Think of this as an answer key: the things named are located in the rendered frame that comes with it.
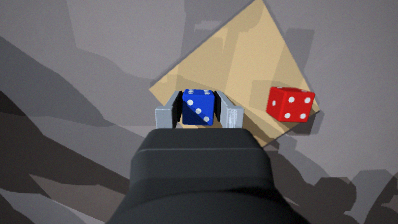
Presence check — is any red die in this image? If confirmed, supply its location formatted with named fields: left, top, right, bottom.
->
left=266, top=87, right=315, bottom=123

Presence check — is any beige flat mat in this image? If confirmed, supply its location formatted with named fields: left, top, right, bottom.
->
left=149, top=0, right=311, bottom=147

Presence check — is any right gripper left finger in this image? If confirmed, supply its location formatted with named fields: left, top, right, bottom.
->
left=155, top=91, right=182, bottom=129

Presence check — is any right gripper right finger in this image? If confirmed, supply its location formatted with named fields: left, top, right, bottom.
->
left=214, top=91, right=244, bottom=128

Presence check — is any blue die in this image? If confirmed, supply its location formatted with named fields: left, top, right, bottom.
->
left=182, top=89, right=215, bottom=126

